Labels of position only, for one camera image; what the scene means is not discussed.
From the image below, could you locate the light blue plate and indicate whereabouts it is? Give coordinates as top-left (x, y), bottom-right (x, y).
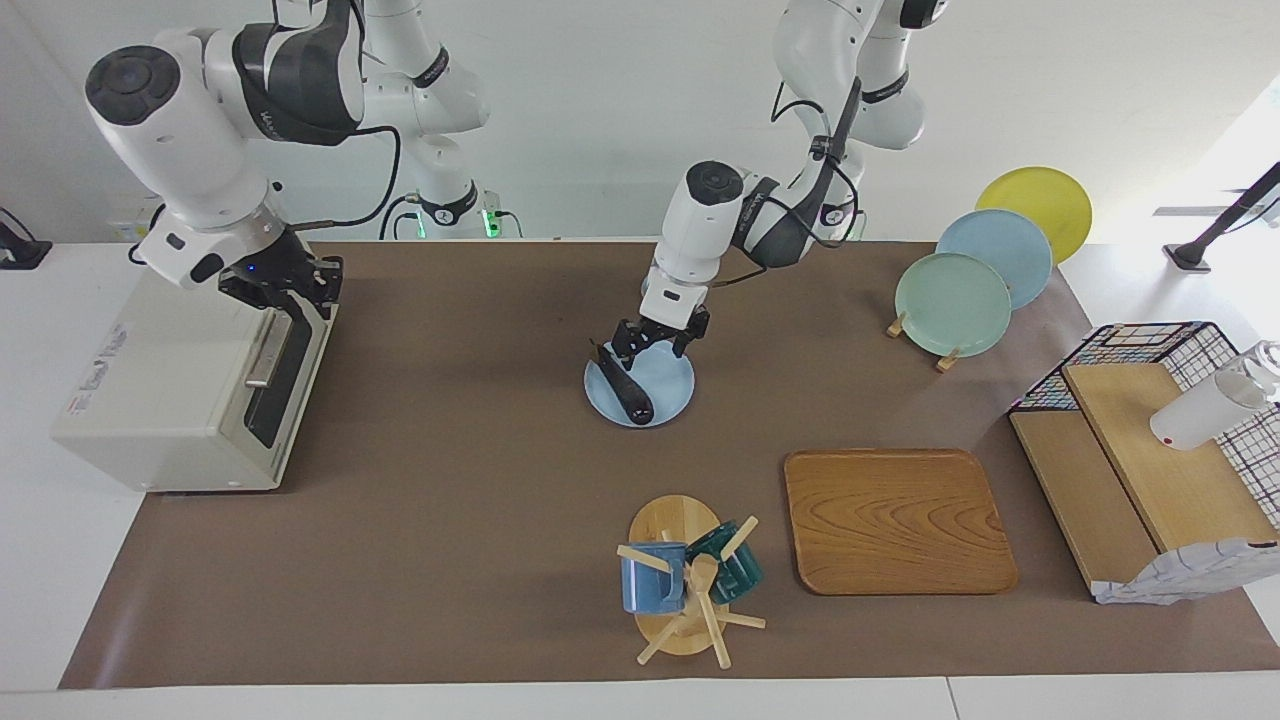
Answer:
top-left (936, 208), bottom-right (1054, 311)
top-left (584, 335), bottom-right (696, 429)

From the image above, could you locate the dark purple eggplant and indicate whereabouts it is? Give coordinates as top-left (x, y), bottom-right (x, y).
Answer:
top-left (590, 342), bottom-right (656, 428)

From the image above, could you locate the glass oven door with handle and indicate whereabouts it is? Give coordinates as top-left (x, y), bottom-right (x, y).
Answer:
top-left (240, 295), bottom-right (338, 451)

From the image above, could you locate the cream toaster oven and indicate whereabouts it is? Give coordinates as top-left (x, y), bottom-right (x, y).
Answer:
top-left (50, 240), bottom-right (341, 493)

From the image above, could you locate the white power adapter box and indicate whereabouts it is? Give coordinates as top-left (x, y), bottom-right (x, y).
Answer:
top-left (105, 195), bottom-right (161, 246)

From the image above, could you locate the wooden mug tree stand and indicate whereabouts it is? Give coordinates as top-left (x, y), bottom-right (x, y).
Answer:
top-left (615, 494), bottom-right (768, 669)

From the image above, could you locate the dark green mug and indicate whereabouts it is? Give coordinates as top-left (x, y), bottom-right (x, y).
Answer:
top-left (685, 520), bottom-right (765, 604)

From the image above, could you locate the blue mug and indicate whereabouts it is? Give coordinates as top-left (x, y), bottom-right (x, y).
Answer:
top-left (620, 541), bottom-right (691, 615)

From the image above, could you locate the brown table mat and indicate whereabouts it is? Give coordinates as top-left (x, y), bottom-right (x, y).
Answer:
top-left (58, 240), bottom-right (1280, 691)

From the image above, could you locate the wooden plate rack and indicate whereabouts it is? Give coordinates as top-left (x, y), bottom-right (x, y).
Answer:
top-left (886, 312), bottom-right (961, 373)

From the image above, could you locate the pale green plate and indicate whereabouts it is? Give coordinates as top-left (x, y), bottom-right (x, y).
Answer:
top-left (894, 252), bottom-right (1013, 358)

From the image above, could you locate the rectangular wooden tray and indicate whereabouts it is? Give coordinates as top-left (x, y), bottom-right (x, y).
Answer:
top-left (783, 448), bottom-right (1019, 597)

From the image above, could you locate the yellow plate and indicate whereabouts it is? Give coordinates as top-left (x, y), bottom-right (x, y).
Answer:
top-left (975, 166), bottom-right (1093, 266)

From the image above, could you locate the white cup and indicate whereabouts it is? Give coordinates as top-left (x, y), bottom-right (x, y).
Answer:
top-left (1150, 340), bottom-right (1280, 451)

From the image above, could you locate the wooden stepped shelf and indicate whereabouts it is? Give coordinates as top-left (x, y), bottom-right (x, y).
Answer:
top-left (1010, 362), bottom-right (1280, 601)

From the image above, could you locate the white patterned liner cloth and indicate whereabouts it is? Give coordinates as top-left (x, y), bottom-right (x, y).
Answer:
top-left (1093, 537), bottom-right (1280, 606)

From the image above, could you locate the black base power cable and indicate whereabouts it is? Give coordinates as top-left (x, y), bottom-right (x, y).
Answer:
top-left (378, 195), bottom-right (426, 241)

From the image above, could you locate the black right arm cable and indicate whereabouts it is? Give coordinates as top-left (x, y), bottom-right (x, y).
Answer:
top-left (265, 120), bottom-right (403, 233)

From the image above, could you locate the black camera stand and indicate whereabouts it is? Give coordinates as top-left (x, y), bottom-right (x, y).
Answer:
top-left (0, 207), bottom-right (53, 271)
top-left (1165, 160), bottom-right (1280, 273)

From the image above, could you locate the black wire basket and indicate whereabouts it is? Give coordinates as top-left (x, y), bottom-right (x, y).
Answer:
top-left (1008, 321), bottom-right (1280, 531)

